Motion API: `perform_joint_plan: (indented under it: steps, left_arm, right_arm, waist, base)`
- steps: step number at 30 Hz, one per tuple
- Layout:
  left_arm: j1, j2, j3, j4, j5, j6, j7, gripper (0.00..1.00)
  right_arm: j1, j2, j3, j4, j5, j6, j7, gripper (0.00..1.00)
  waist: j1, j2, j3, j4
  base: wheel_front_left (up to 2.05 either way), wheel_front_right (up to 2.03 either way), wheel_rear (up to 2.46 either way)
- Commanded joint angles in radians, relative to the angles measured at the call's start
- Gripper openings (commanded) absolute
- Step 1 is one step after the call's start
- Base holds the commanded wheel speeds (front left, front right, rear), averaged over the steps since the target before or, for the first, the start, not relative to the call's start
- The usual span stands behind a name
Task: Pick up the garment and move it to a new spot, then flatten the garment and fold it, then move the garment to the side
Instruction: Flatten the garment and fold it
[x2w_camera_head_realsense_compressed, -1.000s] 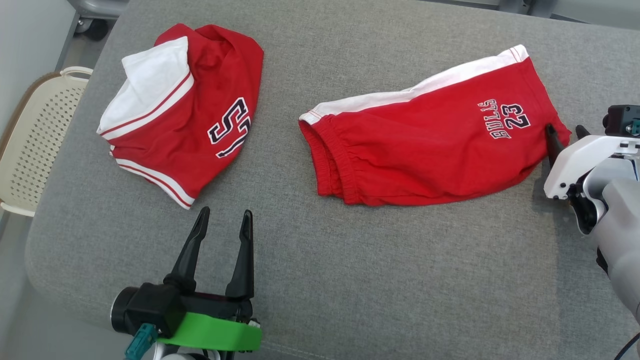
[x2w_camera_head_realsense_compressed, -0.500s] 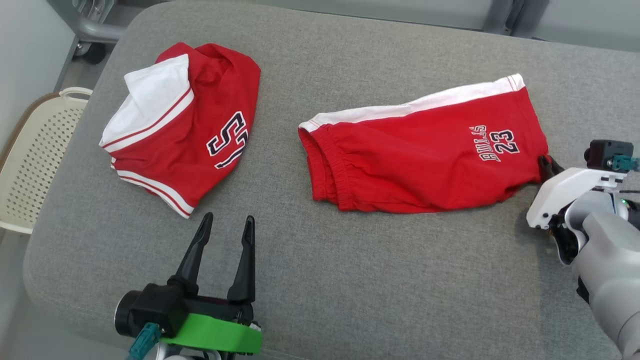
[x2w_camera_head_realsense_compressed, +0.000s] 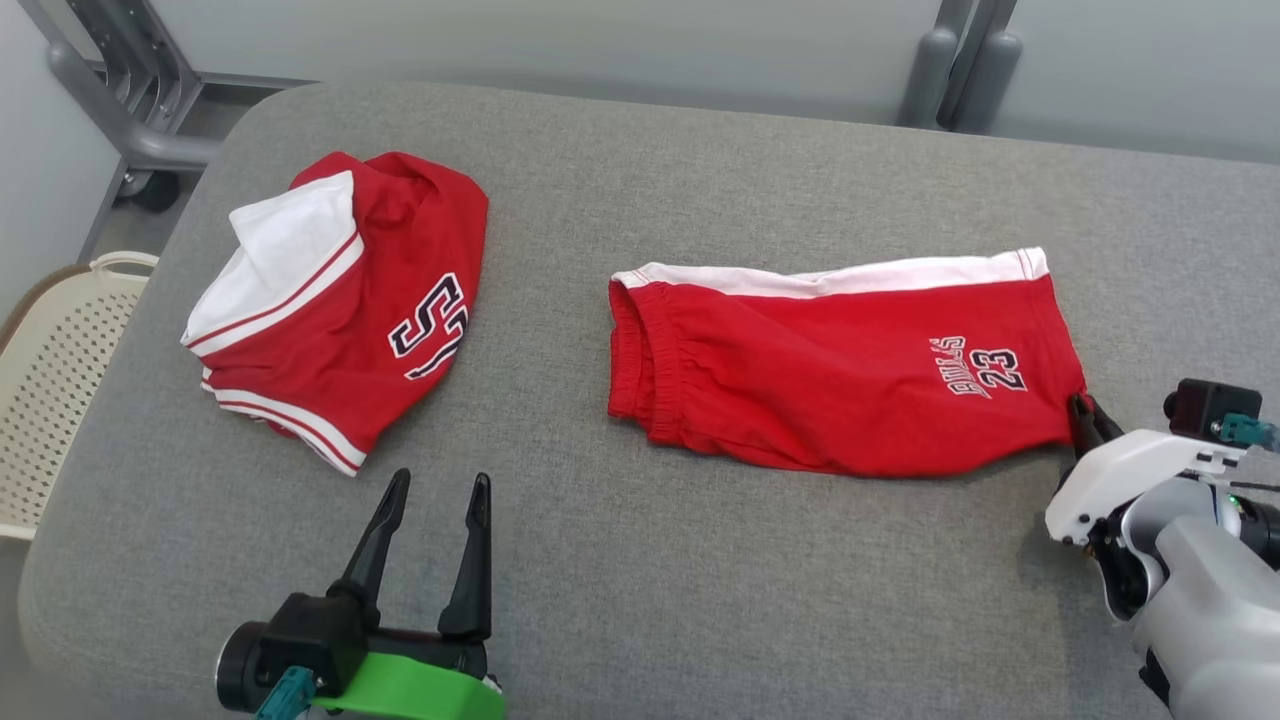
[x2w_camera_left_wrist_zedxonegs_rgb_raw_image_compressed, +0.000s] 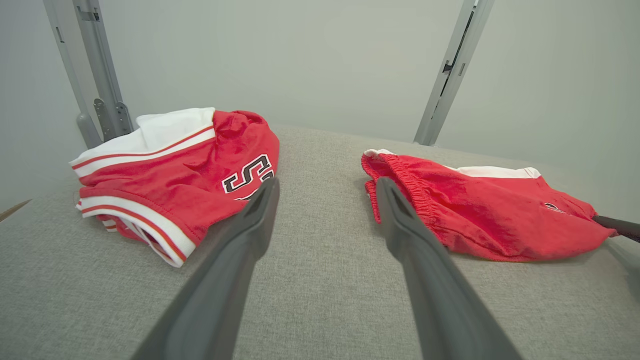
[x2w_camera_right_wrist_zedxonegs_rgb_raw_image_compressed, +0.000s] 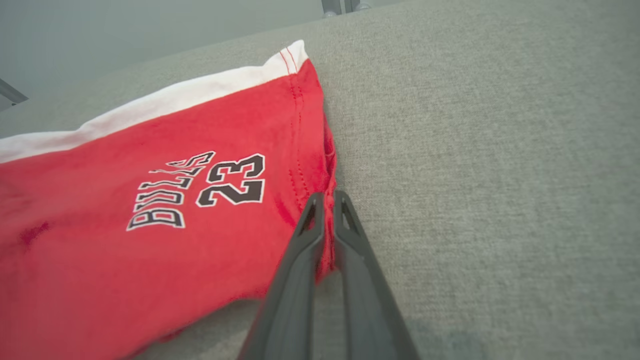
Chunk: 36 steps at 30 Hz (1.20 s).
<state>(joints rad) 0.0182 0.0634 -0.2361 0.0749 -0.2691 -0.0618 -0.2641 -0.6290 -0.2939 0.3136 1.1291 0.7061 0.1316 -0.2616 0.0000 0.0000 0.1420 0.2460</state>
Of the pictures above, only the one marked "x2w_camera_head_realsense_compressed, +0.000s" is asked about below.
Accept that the grey metal partition post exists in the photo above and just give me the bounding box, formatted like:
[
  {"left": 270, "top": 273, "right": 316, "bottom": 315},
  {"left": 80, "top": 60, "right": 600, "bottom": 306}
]
[{"left": 897, "top": 0, "right": 1024, "bottom": 134}]

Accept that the grey metal wheeled frame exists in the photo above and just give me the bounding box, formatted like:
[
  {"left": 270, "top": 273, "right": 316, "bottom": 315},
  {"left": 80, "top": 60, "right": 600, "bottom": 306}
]
[{"left": 20, "top": 0, "right": 311, "bottom": 261}]

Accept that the teal right camera connector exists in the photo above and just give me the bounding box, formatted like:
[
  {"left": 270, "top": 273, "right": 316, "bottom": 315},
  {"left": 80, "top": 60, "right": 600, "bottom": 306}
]
[{"left": 1218, "top": 413, "right": 1280, "bottom": 451}]

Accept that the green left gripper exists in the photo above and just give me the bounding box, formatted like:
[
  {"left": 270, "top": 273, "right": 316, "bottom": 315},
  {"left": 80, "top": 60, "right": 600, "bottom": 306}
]
[{"left": 310, "top": 468, "right": 506, "bottom": 720}]

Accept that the red white jersey shirt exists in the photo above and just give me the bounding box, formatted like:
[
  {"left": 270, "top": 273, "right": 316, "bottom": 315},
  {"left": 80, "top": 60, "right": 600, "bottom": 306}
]
[{"left": 181, "top": 151, "right": 490, "bottom": 477}]

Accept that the teal camera connector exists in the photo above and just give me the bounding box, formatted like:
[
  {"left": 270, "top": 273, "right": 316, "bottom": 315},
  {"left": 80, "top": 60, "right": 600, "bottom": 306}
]
[
  {"left": 255, "top": 668, "right": 319, "bottom": 720},
  {"left": 1218, "top": 413, "right": 1280, "bottom": 451}
]

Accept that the cream perforated laundry basket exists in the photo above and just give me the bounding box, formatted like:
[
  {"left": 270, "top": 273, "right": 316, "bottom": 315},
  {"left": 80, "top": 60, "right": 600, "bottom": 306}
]
[{"left": 0, "top": 252, "right": 159, "bottom": 541}]

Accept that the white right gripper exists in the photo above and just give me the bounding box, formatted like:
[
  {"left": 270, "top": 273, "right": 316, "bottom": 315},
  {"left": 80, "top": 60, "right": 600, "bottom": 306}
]
[{"left": 1045, "top": 393, "right": 1251, "bottom": 546}]

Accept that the teal left camera connector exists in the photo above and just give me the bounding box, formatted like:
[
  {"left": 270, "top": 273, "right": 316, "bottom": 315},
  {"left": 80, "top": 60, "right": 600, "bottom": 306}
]
[{"left": 255, "top": 668, "right": 319, "bottom": 720}]

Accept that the red shorts white stripe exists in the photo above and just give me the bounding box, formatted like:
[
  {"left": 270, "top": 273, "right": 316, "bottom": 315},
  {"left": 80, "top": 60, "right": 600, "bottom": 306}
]
[{"left": 607, "top": 247, "right": 1089, "bottom": 478}]

